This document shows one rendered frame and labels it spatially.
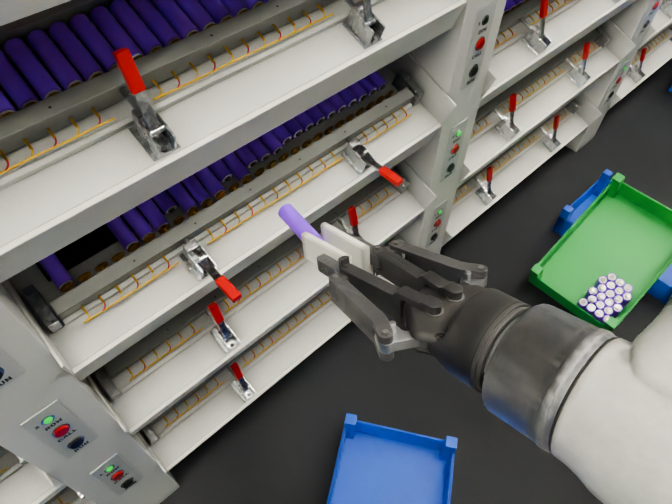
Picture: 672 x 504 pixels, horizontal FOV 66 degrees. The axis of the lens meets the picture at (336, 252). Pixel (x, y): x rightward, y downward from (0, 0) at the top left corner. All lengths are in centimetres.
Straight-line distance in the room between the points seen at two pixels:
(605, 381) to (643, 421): 3
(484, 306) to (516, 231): 99
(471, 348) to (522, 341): 4
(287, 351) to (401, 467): 30
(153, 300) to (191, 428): 38
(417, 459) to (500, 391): 69
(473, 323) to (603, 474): 12
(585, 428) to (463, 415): 76
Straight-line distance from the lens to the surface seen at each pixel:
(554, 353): 36
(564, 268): 131
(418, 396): 109
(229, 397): 98
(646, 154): 173
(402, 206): 96
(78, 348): 64
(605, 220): 136
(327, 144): 73
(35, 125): 51
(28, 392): 63
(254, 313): 83
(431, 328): 41
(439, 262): 48
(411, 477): 104
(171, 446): 98
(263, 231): 68
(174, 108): 54
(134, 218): 66
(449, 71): 79
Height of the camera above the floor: 100
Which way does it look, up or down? 53 degrees down
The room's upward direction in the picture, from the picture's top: straight up
